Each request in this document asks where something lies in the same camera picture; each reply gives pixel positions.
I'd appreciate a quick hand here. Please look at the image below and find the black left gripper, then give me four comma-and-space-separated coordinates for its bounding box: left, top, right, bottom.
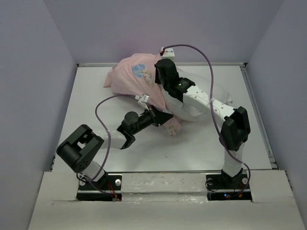
130, 105, 173, 136

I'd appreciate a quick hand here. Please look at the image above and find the aluminium table rail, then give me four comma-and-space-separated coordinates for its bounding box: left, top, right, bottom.
240, 62, 279, 170
77, 62, 247, 68

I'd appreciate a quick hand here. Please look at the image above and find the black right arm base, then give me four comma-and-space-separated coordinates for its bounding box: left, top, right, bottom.
205, 169, 252, 201

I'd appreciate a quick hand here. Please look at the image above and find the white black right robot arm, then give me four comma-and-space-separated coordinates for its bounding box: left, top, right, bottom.
155, 58, 250, 188

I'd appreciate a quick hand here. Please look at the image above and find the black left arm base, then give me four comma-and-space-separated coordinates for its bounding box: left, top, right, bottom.
76, 173, 122, 202

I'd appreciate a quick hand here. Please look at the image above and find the aluminium right table rail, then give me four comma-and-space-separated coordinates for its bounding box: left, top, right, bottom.
240, 62, 279, 170

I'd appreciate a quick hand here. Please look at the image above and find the white pillow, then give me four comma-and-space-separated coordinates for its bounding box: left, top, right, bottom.
160, 69, 234, 126

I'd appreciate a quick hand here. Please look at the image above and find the pink printed pillowcase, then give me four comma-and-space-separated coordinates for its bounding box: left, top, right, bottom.
103, 53, 183, 138

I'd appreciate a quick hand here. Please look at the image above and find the aluminium back table rail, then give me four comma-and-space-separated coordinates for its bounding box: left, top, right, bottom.
77, 62, 247, 68

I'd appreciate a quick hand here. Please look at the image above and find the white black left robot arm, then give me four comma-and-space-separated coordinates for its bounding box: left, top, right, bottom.
56, 106, 173, 189

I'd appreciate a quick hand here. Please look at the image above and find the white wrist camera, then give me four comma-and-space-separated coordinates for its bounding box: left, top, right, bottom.
135, 94, 149, 110
159, 48, 175, 60

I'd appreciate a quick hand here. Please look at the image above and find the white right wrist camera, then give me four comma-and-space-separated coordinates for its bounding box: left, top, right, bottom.
159, 48, 175, 60

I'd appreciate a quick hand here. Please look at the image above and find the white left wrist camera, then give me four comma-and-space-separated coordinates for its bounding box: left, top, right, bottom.
135, 94, 149, 110

